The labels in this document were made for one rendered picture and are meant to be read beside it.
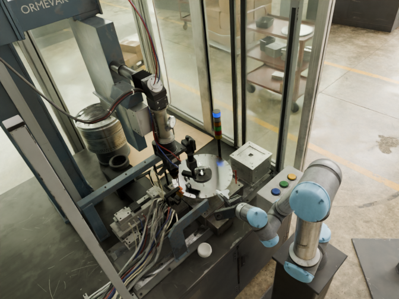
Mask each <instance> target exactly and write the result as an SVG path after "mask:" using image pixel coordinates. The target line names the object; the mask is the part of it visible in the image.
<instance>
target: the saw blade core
mask: <svg viewBox="0 0 399 299"><path fill-rule="evenodd" d="M194 158H195V159H196V160H197V165H198V167H199V166H200V164H199V162H201V165H202V166H206V167H209V166H210V169H211V171H212V176H211V178H210V179H209V180H207V181H205V182H197V181H195V180H194V179H193V178H190V180H189V181H187V182H186V181H185V180H184V177H183V176H182V174H181V172H182V171H183V170H187V171H190V169H189V168H187V166H186V161H185V160H186V159H188V158H186V159H184V160H183V161H181V164H180V165H179V174H178V175H179V185H178V183H177V181H176V179H173V178H172V179H173V180H172V183H173V185H174V187H175V188H176V187H177V186H180V187H182V188H183V190H181V191H180V192H179V193H181V194H183V195H184V196H187V197H190V198H195V199H204V198H206V197H207V198H210V197H212V196H215V195H217V194H216V190H219V191H222V190H225V189H226V188H227V187H228V185H229V184H230V182H231V181H232V176H233V173H230V172H232V168H231V166H230V165H229V163H228V162H227V161H226V160H224V159H223V158H221V157H219V156H216V155H212V154H198V155H194ZM230 175H231V176H230ZM177 180H178V179H177ZM228 180H229V181H228ZM190 195H191V196H190ZM205 196H206V197H205Z"/></svg>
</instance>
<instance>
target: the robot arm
mask: <svg viewBox="0 0 399 299"><path fill-rule="evenodd" d="M342 178H343V175H342V172H341V169H340V167H339V166H338V165H337V164H336V163H335V162H334V161H332V160H329V159H326V158H320V159H317V160H315V161H313V162H311V163H310V165H308V167H307V169H306V170H305V171H304V172H303V175H302V177H301V178H300V180H298V181H297V182H296V183H295V184H294V185H293V186H292V187H291V188H290V189H289V190H288V191H287V192H286V193H285V194H284V195H283V196H282V197H281V198H280V199H277V200H276V201H275V202H274V203H273V205H272V207H271V208H270V210H269V211H268V213H267V214H266V212H265V211H263V210H262V209H260V208H257V207H254V206H252V205H251V204H250V202H246V203H245V202H244V200H243V198H242V196H239V195H235V196H233V197H231V198H230V200H228V199H229V196H228V194H229V192H230V191H229V190H222V191H219V190H216V194H217V195H218V197H219V198H220V199H221V200H222V201H224V205H225V208H223V209H218V210H215V211H214V216H215V219H216V221H220V220H225V219H230V220H231V219H233V218H234V217H238V218H239V219H241V220H242V221H245V222H247V223H248V224H249V226H250V227H251V228H252V230H253V231H254V233H255V234H256V235H257V237H258V238H259V240H260V241H261V242H262V244H263V245H264V246H265V247H273V246H275V245H276V244H277V243H278V241H279V237H278V234H277V231H278V229H279V228H280V226H281V224H282V222H283V221H284V219H285V218H286V217H287V216H288V215H290V214H291V213H292V212H293V211H294V213H295V214H296V215H297V219H296V229H295V235H294V242H293V243H292V244H291V245H290V247H289V255H288V258H287V260H286V261H285V264H284V269H285V271H286V272H287V273H288V274H289V275H290V276H292V277H294V278H295V279H297V280H299V281H301V282H305V283H309V282H311V281H312V279H313V278H314V275H315V272H316V271H319V270H321V269H322V268H323V267H324V266H325V264H326V262H327V253H326V249H327V246H328V243H329V241H330V239H331V231H330V229H329V228H328V226H327V225H326V224H324V223H323V221H325V220H326V219H327V218H328V217H329V215H330V211H331V207H332V204H333V200H334V197H335V195H336V193H337V191H338V189H339V187H340V185H341V182H342ZM236 196H239V197H236Z"/></svg>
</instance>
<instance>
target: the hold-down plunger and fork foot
mask: <svg viewBox="0 0 399 299"><path fill-rule="evenodd" d="M181 174H182V176H183V177H184V180H185V181H186V182H187V180H186V177H187V178H188V179H189V180H190V178H193V179H197V177H198V173H196V172H195V169H194V170H191V171H187V170H183V171H182V172H181Z"/></svg>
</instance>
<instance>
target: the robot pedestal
mask: <svg viewBox="0 0 399 299"><path fill-rule="evenodd" d="M294 239H295V232H294V233H293V234H292V235H291V236H290V237H289V238H288V239H287V240H286V241H285V242H284V244H283V245H282V246H281V247H280V248H279V249H278V250H277V251H276V252H275V253H274V254H273V255H272V259H273V260H275V261H276V266H275V275H274V283H273V286H272V287H271V288H270V289H269V290H268V292H267V293H266V294H265V295H264V296H263V297H262V298H261V299H324V298H325V296H326V294H327V291H328V289H329V287H330V284H331V282H332V280H333V277H334V275H335V273H336V272H337V271H338V269H339V268H340V266H341V265H342V264H343V263H344V261H345V260H346V259H347V257H348V256H347V255H346V254H345V253H343V252H342V251H340V250H338V249H337V248H336V247H334V246H333V245H331V244H329V243H328V246H327V249H326V253H327V262H326V264H325V266H324V267H323V268H322V269H321V270H319V271H316V272H315V275H314V278H313V279H312V281H311V282H309V283H305V282H301V281H299V280H297V279H295V278H294V277H292V276H290V275H289V274H288V273H287V272H286V271H285V269H284V264H285V261H286V260H287V258H288V255H289V247H290V245H291V244H292V243H293V242H294Z"/></svg>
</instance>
